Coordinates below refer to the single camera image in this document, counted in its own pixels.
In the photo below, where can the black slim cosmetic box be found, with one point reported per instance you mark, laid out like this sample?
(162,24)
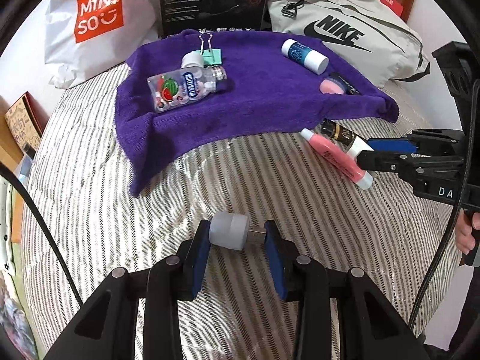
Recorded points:
(347,84)

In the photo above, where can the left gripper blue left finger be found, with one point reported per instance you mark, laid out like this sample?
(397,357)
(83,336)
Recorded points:
(194,258)

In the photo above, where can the white Nike bag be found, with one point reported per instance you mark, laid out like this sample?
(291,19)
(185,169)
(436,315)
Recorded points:
(367,34)

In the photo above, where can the white Miniso shopping bag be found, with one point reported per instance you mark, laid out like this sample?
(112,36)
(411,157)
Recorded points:
(87,37)

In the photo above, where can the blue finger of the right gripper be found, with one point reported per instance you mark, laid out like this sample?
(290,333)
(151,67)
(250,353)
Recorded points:
(400,145)
(384,161)

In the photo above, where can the pink tube white cap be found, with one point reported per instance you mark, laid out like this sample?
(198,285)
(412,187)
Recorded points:
(339,159)

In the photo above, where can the wooden furniture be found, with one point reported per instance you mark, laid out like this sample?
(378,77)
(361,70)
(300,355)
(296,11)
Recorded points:
(10,154)

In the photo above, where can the small white tape roll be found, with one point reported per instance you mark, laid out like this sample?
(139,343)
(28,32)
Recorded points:
(192,59)

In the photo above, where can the brown patterned box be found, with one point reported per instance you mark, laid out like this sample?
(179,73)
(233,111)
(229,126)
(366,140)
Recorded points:
(23,123)

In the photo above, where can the dark gold-trimmed bottle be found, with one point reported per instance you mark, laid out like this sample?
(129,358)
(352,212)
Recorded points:
(353,142)

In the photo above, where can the clear watermelon drink bottle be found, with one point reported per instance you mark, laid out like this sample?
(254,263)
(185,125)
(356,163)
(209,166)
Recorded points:
(185,86)

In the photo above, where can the teal binder clip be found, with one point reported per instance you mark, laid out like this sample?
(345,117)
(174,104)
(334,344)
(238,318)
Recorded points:
(211,56)

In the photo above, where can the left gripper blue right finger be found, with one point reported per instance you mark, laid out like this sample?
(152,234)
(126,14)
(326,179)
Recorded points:
(281,254)

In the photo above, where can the white blue hydrating balm jar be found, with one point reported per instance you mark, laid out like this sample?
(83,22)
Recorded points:
(305,56)

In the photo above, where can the purple towel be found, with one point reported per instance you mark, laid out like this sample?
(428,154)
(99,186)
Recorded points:
(266,93)

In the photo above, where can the pink blue round case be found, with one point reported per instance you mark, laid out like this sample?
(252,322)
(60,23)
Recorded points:
(332,85)

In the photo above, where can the person right hand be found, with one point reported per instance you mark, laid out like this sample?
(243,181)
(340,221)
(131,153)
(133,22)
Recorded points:
(465,241)

